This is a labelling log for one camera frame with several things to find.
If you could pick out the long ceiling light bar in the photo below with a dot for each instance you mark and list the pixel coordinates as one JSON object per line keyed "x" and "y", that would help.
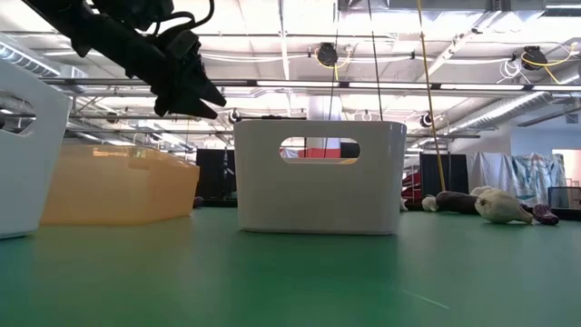
{"x": 363, "y": 84}

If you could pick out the translucent tan plastic basket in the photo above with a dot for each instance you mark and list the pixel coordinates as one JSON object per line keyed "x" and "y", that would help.
{"x": 118, "y": 191}

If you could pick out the pale draped tarp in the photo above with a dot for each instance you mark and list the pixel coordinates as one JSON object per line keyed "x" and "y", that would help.
{"x": 522, "y": 172}

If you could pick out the white plastic basket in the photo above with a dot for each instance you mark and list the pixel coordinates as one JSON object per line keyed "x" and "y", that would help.
{"x": 318, "y": 195}
{"x": 27, "y": 181}

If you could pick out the red background object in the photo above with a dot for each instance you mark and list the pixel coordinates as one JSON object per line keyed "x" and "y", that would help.
{"x": 410, "y": 187}

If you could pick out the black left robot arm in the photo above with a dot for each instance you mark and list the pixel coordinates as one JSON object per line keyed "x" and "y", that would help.
{"x": 113, "y": 45}

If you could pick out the large white garlic bulb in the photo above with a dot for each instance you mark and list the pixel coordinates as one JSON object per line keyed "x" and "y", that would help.
{"x": 499, "y": 206}

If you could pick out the black partition panel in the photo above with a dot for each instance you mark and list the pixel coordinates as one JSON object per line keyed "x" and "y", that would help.
{"x": 215, "y": 179}
{"x": 454, "y": 170}

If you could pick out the small black ceiling reel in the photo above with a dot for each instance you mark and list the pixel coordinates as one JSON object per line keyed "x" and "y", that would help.
{"x": 426, "y": 119}
{"x": 233, "y": 115}

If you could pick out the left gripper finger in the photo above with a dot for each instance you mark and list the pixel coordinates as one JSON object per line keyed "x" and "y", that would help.
{"x": 186, "y": 108}
{"x": 202, "y": 88}

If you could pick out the long purple eggplant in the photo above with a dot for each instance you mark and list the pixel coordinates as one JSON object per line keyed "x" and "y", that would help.
{"x": 454, "y": 202}

